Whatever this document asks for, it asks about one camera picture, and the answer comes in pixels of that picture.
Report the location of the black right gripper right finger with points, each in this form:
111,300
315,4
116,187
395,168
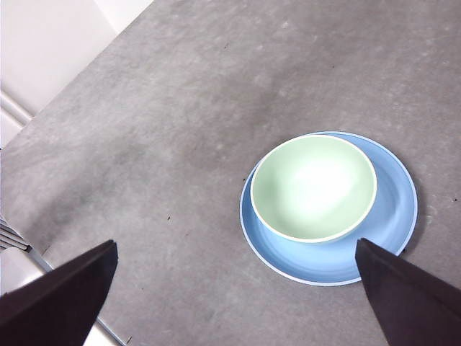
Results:
414,306

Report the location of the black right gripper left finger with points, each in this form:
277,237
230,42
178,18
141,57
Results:
54,306

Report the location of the blue plate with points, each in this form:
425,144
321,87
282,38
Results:
324,263

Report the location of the green ribbed bowl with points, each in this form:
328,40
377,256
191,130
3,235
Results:
313,191

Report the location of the grey slatted fixture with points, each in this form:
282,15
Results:
12,238

